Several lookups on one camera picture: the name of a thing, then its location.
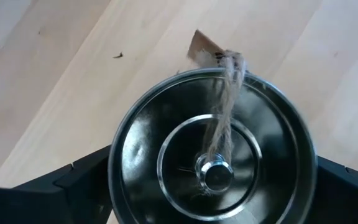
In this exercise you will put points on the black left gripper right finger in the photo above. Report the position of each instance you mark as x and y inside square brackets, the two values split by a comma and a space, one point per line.
[346, 199]

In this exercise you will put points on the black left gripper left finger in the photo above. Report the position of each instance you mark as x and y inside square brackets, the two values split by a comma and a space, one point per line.
[57, 199]

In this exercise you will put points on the brown paper hang tag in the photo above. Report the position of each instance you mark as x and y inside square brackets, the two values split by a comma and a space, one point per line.
[202, 46]

